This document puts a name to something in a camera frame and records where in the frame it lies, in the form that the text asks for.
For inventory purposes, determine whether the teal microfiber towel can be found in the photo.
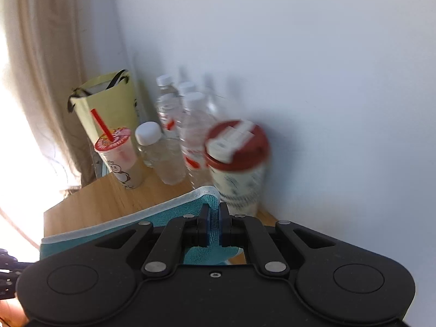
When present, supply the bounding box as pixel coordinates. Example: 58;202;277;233
40;185;245;267

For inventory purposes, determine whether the small bottle white cap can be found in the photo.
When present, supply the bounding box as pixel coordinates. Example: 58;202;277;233
135;122;186;185

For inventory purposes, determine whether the white cup red lid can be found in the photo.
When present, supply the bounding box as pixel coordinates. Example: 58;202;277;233
204;120;270;216

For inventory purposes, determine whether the bubble tea cup red straw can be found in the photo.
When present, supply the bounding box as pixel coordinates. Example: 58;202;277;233
91;108;143;189

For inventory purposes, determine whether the clear water bottle left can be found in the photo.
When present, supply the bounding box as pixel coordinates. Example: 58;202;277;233
155;75;180;139

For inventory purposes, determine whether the yellow paper bag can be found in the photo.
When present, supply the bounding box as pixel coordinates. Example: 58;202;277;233
67;69;139;144

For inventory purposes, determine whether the beige curtain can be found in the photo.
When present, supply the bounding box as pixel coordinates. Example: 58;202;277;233
0;0;130;191

